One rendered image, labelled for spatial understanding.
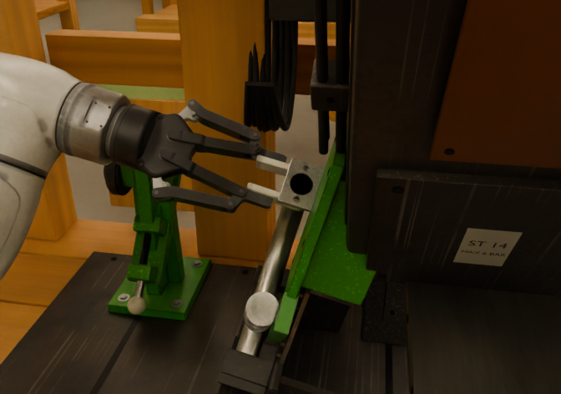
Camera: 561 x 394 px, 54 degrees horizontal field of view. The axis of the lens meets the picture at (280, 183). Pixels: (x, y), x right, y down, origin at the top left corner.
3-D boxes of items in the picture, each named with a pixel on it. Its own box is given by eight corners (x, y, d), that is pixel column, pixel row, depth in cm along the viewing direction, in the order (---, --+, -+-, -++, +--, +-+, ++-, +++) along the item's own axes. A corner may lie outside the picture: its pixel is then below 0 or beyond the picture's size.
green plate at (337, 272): (345, 345, 62) (416, 190, 51) (275, 323, 62) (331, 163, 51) (351, 283, 72) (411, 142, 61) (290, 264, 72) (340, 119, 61)
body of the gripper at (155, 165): (98, 154, 61) (176, 179, 61) (127, 88, 64) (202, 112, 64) (113, 173, 69) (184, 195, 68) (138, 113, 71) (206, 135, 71)
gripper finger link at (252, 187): (248, 181, 64) (246, 187, 64) (305, 200, 64) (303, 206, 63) (248, 188, 67) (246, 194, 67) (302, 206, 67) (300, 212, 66)
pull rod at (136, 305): (143, 319, 83) (138, 289, 80) (125, 317, 83) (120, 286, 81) (156, 295, 88) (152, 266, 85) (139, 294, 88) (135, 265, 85)
